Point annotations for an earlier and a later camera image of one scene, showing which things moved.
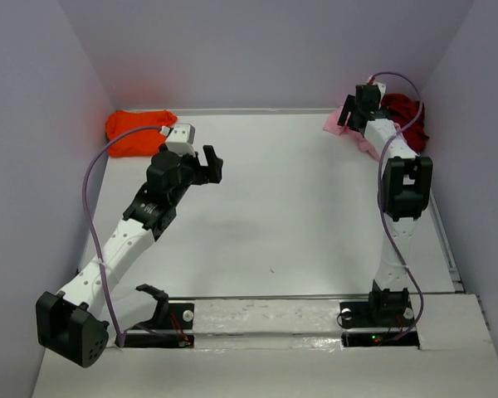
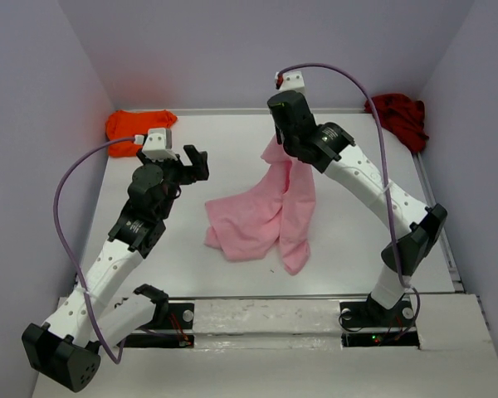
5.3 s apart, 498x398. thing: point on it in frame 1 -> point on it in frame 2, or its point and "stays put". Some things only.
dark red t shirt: x=402 y=109 stays put
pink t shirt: x=331 y=125 -> x=279 y=208
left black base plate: x=180 y=317 stays put
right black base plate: x=380 y=312 stays put
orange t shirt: x=139 y=142 stays put
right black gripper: x=353 y=114 -> x=280 y=135
